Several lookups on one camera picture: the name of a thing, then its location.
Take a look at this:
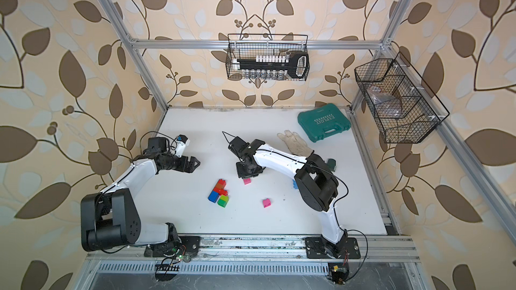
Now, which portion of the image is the back wire basket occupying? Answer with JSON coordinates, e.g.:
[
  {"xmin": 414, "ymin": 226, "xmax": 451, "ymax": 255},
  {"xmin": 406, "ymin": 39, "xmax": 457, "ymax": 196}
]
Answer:
[{"xmin": 225, "ymin": 33, "xmax": 310, "ymax": 81}]

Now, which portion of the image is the black pipe wrench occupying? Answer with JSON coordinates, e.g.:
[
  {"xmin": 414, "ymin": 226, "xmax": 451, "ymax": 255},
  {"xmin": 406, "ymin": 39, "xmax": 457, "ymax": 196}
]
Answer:
[{"xmin": 327, "ymin": 158, "xmax": 337, "ymax": 172}]

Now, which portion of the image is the dark green lego brick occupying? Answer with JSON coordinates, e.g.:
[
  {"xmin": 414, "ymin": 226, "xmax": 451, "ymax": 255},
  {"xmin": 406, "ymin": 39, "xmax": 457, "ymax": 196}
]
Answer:
[{"xmin": 217, "ymin": 200, "xmax": 227, "ymax": 208}]

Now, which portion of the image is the dark blue lego brick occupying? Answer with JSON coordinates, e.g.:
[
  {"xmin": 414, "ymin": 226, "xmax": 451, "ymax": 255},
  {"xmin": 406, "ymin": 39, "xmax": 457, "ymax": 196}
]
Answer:
[{"xmin": 208, "ymin": 191, "xmax": 220, "ymax": 204}]

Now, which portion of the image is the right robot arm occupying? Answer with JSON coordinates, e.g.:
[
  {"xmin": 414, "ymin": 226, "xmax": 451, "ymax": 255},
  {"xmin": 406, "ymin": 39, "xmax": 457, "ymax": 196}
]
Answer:
[{"xmin": 228, "ymin": 137, "xmax": 346, "ymax": 255}]

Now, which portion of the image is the wire basket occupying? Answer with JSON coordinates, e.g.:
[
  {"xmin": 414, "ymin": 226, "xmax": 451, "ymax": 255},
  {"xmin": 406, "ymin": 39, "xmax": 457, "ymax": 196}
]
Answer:
[
  {"xmin": 354, "ymin": 52, "xmax": 450, "ymax": 144},
  {"xmin": 225, "ymin": 33, "xmax": 310, "ymax": 81}
]

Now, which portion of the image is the red long lego brick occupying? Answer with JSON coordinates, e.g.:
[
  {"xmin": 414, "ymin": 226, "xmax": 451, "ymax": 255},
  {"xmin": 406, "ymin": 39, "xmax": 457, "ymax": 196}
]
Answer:
[{"xmin": 216, "ymin": 179, "xmax": 227, "ymax": 188}]

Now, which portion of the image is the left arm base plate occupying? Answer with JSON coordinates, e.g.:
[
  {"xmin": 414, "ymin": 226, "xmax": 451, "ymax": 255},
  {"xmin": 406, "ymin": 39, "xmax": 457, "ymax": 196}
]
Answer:
[{"xmin": 144, "ymin": 236, "xmax": 201, "ymax": 258}]

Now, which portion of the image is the plastic bag in basket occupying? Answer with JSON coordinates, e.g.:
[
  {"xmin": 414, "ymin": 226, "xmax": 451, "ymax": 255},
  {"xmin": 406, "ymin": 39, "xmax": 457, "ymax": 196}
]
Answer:
[{"xmin": 368, "ymin": 86, "xmax": 403, "ymax": 118}]

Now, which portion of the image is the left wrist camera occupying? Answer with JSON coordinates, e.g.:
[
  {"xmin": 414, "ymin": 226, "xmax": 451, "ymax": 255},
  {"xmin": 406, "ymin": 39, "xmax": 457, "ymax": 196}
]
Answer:
[{"xmin": 173, "ymin": 134, "xmax": 189, "ymax": 158}]

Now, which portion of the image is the black socket holder set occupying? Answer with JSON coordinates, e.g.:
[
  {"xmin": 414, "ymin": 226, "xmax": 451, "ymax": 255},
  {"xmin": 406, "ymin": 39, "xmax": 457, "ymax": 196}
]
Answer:
[{"xmin": 226, "ymin": 51, "xmax": 310, "ymax": 81}]

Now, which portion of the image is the small red lego brick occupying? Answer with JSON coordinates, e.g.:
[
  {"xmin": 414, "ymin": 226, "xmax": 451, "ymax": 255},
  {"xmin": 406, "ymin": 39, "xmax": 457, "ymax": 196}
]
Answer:
[{"xmin": 213, "ymin": 188, "xmax": 228, "ymax": 196}]

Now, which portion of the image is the white work glove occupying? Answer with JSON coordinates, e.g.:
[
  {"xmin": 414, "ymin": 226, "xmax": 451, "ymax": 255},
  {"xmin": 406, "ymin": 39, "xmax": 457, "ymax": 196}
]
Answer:
[{"xmin": 277, "ymin": 130, "xmax": 313, "ymax": 157}]

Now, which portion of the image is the green plastic tool case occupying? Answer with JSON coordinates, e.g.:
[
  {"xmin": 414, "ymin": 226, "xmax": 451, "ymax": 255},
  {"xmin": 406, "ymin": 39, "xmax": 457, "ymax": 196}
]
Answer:
[{"xmin": 298, "ymin": 103, "xmax": 352, "ymax": 142}]

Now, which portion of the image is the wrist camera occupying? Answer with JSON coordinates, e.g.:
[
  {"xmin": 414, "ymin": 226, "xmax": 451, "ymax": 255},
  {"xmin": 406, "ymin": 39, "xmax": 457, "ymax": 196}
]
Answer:
[
  {"xmin": 173, "ymin": 134, "xmax": 189, "ymax": 158},
  {"xmin": 228, "ymin": 136, "xmax": 250, "ymax": 159}
]

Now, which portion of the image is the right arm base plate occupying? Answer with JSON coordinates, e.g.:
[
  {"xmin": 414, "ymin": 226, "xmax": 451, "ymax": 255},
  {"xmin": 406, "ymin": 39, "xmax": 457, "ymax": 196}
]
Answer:
[{"xmin": 304, "ymin": 236, "xmax": 361, "ymax": 260}]

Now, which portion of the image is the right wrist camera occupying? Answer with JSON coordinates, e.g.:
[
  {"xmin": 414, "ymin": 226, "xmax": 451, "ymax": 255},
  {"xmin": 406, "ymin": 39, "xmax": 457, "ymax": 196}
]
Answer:
[{"xmin": 228, "ymin": 136, "xmax": 250, "ymax": 159}]

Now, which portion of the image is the right wire basket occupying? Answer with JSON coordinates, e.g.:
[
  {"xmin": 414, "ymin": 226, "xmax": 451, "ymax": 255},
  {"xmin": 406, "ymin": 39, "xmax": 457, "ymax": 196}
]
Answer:
[{"xmin": 354, "ymin": 52, "xmax": 450, "ymax": 144}]

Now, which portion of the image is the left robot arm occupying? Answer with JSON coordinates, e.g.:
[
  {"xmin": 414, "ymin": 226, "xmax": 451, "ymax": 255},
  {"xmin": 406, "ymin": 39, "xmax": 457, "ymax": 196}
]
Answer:
[{"xmin": 81, "ymin": 135, "xmax": 200, "ymax": 256}]

